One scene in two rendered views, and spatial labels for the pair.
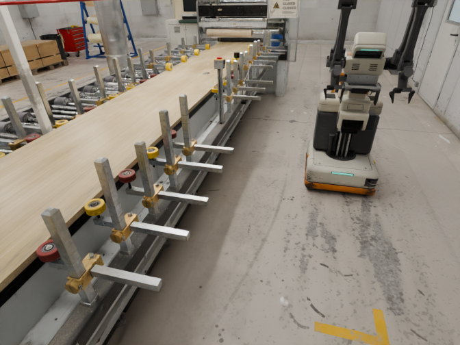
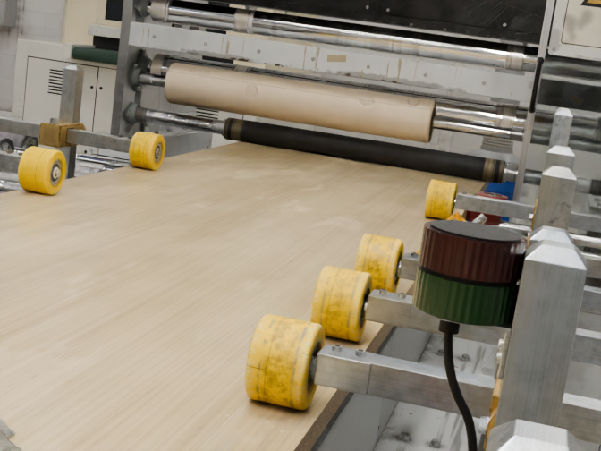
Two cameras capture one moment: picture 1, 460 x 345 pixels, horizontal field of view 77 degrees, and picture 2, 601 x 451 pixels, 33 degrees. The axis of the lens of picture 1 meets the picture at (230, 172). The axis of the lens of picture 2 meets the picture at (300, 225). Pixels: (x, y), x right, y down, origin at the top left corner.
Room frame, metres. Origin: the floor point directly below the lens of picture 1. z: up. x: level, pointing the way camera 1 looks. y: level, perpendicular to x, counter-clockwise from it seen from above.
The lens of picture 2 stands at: (2.49, 0.03, 1.24)
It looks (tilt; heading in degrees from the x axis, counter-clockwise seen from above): 10 degrees down; 358
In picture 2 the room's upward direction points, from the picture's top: 8 degrees clockwise
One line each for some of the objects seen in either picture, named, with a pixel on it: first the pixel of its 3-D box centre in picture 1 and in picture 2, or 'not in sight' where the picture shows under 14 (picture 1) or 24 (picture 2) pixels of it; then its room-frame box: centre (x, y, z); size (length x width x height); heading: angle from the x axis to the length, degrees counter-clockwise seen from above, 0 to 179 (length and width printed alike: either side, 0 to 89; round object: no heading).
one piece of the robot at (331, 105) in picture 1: (346, 120); not in sight; (2.58, -1.12, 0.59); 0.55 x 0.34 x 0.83; 75
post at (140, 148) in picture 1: (148, 187); not in sight; (1.14, 0.39, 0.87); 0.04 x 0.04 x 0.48; 75
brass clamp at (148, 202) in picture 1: (152, 196); not in sight; (1.16, 0.38, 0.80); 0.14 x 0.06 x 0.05; 165
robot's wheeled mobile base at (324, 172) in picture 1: (338, 164); not in sight; (2.49, -1.09, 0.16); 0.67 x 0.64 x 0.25; 165
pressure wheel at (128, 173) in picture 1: (129, 181); not in sight; (1.21, 0.51, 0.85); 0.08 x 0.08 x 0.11
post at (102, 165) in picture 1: (116, 211); not in sight; (0.89, 0.46, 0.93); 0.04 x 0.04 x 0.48; 75
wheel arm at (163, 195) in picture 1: (166, 196); not in sight; (1.16, 0.32, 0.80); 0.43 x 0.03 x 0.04; 75
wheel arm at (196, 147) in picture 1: (200, 148); not in sight; (1.64, 0.19, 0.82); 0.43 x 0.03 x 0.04; 75
